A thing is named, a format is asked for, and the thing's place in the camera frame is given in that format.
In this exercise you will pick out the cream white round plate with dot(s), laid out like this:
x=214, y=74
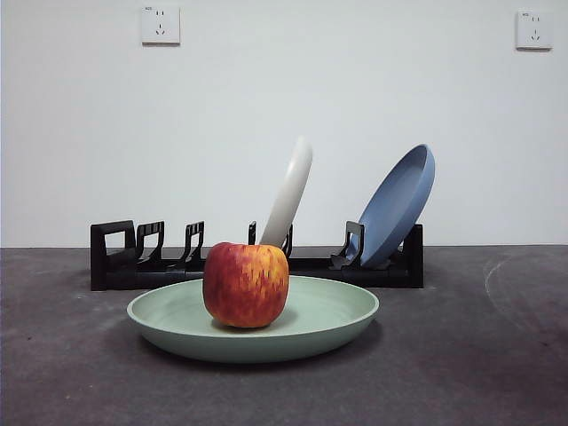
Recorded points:
x=288, y=186

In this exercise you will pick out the white wall socket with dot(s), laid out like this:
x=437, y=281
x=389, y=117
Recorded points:
x=534, y=30
x=161, y=24

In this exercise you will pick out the pale green round plate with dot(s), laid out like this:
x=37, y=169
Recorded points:
x=177, y=319

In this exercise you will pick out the black plastic plate rack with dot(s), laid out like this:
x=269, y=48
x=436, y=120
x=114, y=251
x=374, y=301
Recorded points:
x=115, y=275

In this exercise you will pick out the blue round plate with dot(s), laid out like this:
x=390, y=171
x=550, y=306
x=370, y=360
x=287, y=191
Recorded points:
x=395, y=208

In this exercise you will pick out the red yellow apple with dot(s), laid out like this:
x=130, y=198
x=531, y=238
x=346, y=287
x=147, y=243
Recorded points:
x=244, y=284

